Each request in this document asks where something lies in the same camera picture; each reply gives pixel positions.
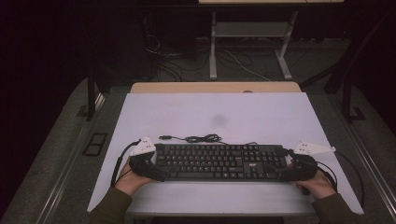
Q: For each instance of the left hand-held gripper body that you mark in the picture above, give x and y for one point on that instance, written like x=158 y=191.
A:
x=141 y=161

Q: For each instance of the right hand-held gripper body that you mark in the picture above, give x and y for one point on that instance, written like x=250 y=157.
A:
x=306 y=165

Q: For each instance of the black computer keyboard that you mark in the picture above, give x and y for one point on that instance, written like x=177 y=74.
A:
x=211 y=161

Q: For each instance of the person's left hand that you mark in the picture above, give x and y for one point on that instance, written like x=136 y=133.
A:
x=130 y=182

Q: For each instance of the person's right hand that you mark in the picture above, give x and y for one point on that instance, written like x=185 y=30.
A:
x=319 y=186

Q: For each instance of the black floor socket plate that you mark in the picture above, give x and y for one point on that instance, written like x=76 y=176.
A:
x=95 y=144

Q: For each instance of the black metal stand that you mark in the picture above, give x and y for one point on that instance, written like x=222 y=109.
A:
x=347 y=99
x=91 y=99

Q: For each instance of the white table board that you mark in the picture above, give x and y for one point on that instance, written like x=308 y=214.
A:
x=218 y=105

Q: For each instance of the metal floor rail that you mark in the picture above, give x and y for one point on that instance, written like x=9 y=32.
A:
x=370 y=165
x=62 y=186

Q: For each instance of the background desk white frame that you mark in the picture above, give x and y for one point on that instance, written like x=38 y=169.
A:
x=249 y=29

